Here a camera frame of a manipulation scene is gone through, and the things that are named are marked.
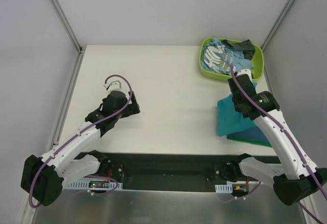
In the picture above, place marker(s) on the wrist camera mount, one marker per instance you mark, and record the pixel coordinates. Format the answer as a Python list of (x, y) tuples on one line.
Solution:
[(244, 71), (113, 86)]

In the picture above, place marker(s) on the teal t-shirt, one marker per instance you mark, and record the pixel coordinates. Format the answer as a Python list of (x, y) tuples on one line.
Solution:
[(230, 121)]

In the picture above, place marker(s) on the right white cable duct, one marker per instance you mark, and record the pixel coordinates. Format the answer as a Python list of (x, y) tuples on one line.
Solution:
[(227, 188)]

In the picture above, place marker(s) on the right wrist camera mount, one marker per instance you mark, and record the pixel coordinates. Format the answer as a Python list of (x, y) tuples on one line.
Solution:
[(244, 71)]

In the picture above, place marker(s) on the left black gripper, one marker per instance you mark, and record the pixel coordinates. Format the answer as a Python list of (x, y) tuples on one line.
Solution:
[(130, 105)]

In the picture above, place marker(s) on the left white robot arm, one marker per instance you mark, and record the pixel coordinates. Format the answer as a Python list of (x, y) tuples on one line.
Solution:
[(44, 177)]

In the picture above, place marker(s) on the left aluminium frame post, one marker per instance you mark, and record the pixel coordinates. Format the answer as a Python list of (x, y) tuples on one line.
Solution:
[(66, 25)]

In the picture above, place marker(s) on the folded green t-shirt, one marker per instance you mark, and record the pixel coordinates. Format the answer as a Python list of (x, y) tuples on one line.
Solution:
[(261, 143)]

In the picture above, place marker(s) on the lime green plastic basket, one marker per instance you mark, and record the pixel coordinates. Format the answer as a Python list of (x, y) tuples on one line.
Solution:
[(258, 62)]

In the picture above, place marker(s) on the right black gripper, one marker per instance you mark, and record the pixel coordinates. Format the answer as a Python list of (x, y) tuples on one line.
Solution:
[(241, 81)]

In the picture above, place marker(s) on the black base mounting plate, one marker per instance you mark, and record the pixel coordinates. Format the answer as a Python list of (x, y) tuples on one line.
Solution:
[(166, 172)]

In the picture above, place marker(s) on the dark grey garment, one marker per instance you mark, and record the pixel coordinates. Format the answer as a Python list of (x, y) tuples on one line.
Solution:
[(246, 47)]

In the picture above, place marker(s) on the aluminium frame post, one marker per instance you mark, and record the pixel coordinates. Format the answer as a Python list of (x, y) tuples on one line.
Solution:
[(66, 25), (278, 22)]

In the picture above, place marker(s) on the light blue printed t-shirt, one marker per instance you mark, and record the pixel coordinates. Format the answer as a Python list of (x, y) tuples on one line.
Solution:
[(218, 58)]

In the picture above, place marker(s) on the left white cable duct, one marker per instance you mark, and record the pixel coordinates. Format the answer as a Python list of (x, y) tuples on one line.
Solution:
[(94, 185)]

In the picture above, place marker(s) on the folded dark blue t-shirt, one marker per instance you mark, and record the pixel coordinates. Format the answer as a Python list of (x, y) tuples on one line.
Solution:
[(253, 134)]

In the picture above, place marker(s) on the right aluminium frame post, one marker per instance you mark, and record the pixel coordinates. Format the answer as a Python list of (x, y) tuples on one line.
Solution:
[(278, 22)]

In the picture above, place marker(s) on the white cable duct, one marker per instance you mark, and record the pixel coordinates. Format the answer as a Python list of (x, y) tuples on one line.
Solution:
[(227, 188), (94, 185)]

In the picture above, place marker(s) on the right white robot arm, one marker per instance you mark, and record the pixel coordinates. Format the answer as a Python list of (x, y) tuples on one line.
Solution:
[(299, 176)]

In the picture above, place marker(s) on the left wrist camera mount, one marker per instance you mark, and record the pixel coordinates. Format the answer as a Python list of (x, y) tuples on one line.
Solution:
[(113, 86)]

